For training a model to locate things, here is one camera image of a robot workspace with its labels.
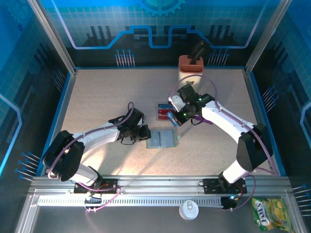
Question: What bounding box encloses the green card holder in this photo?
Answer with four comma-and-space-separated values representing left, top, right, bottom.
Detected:
146, 129, 182, 149

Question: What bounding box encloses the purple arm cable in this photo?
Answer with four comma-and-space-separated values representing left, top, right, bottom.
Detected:
47, 101, 135, 214
171, 74, 279, 212

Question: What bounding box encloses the aluminium side rail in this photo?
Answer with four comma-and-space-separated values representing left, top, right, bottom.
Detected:
243, 69, 279, 176
38, 69, 78, 177

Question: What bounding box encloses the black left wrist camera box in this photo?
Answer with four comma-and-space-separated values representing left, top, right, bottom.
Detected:
126, 108, 146, 126

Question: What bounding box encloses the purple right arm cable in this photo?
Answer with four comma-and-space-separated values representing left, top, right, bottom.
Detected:
171, 74, 279, 212

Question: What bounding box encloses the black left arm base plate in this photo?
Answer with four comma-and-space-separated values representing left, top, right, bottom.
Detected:
73, 178, 118, 195

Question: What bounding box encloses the aluminium cross rail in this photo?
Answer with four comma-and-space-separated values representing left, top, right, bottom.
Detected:
28, 175, 294, 195

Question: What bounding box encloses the cream knife block orange top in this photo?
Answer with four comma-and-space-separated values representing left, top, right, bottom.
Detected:
178, 54, 204, 97

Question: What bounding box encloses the red snack packet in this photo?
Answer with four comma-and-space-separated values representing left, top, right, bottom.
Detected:
155, 102, 176, 122

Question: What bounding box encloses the black knife handle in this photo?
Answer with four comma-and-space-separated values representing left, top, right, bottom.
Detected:
194, 43, 208, 66
191, 40, 205, 65

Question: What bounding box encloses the green yellow candy bag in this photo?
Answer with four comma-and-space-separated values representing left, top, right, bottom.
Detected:
250, 198, 292, 233

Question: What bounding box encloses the white black right wrist camera box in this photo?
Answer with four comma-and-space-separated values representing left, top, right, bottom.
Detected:
168, 83, 198, 110

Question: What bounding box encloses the white slotted cable duct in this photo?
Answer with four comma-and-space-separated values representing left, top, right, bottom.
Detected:
37, 196, 225, 207

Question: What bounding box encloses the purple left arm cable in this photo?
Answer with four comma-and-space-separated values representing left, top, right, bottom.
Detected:
47, 101, 135, 214

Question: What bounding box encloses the purple candy bag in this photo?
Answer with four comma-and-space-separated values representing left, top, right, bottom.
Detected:
194, 116, 212, 126

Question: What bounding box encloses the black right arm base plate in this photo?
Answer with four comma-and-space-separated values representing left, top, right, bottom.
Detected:
203, 178, 248, 195

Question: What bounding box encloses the white tin can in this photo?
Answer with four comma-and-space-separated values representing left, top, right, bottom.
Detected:
179, 200, 199, 221

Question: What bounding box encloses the aluminium lower frame rail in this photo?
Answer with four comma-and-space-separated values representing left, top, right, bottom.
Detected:
14, 189, 41, 233
283, 191, 307, 233

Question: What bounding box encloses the aluminium frame post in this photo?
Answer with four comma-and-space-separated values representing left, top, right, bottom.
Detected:
26, 0, 78, 75
243, 0, 294, 75

